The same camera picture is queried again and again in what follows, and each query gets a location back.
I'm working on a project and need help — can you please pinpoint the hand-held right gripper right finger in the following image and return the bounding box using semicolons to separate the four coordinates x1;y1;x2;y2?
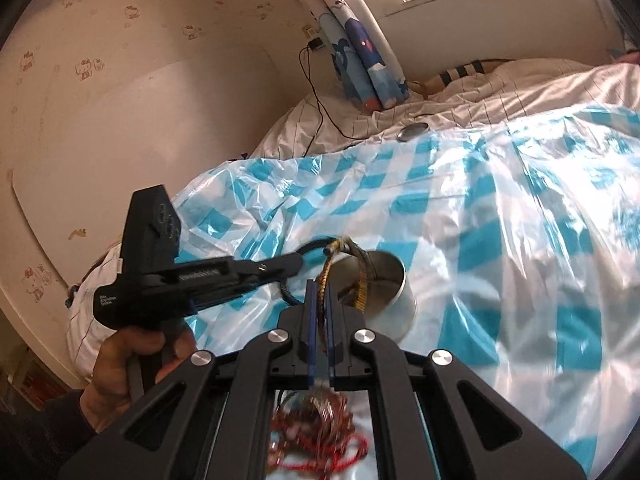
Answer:
325;290;588;480

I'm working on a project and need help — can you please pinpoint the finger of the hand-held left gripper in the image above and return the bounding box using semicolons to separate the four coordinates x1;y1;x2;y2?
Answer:
187;281;272;318
231;252;307;287

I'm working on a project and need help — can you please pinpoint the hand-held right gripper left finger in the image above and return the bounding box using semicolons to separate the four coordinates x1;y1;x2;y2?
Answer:
57;280;321;480

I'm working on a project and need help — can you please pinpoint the black cord bracelet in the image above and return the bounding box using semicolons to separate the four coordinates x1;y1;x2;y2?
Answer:
279;236;346;307

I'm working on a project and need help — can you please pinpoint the gold woven bracelet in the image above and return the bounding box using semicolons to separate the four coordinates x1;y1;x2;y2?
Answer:
317;239;372;311

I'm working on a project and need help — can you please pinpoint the round metal tin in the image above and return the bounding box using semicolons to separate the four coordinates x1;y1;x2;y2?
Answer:
344;251;418;347

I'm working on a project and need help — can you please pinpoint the pile of red bead bracelets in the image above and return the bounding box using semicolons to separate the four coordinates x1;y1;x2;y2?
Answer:
269;384;370;480

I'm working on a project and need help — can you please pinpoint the person's left forearm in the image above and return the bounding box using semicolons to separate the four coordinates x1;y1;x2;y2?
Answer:
0;392;113;480

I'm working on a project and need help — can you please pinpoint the person's left hand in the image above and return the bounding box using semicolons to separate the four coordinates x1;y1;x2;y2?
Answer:
79;325;198;432

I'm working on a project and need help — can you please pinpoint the white striped pillow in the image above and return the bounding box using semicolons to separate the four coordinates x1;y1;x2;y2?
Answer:
64;244;132;362

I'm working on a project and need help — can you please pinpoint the red box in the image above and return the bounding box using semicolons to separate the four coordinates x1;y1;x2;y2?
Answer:
9;359;67;412

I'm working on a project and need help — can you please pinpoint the round metal lid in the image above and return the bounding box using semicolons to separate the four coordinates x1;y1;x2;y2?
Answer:
397;122;430;142

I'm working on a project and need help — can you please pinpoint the blue checked plastic sheet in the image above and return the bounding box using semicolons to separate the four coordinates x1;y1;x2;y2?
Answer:
170;104;640;480

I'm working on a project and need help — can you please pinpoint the blue printed curtain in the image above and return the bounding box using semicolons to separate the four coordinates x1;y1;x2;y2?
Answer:
316;2;409;112

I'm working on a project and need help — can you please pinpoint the dark striped pillow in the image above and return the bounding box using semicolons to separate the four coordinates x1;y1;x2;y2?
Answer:
419;58;507;97

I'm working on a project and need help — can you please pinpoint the white striped duvet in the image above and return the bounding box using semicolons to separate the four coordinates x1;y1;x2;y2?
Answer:
249;57;640;162

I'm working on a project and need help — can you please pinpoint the black charger cable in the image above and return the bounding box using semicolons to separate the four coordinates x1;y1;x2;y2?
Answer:
298;45;352;157

